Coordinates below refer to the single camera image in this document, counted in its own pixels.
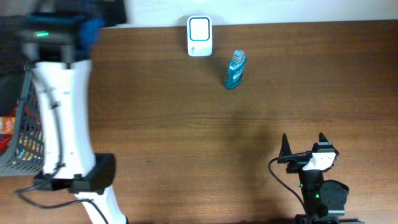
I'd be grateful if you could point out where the grey plastic mesh basket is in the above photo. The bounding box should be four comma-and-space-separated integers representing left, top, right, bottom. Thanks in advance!
1, 70, 44, 177

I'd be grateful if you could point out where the white barcode scanner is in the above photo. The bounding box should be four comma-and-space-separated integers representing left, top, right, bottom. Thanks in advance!
187, 16, 213, 57

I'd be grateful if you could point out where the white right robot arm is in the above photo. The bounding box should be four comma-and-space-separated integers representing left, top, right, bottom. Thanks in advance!
274, 133, 361, 223

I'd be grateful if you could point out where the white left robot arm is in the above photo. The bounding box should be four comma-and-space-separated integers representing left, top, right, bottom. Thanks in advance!
19, 12, 128, 223

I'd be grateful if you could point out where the green Listerine mouthwash bottle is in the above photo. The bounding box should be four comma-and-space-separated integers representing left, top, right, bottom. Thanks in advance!
225, 50, 247, 90

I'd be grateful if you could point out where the small orange snack box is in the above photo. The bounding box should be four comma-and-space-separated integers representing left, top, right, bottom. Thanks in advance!
0, 117, 15, 134

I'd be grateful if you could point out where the red snack bag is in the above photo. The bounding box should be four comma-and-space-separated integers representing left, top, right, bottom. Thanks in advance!
0, 134, 12, 152

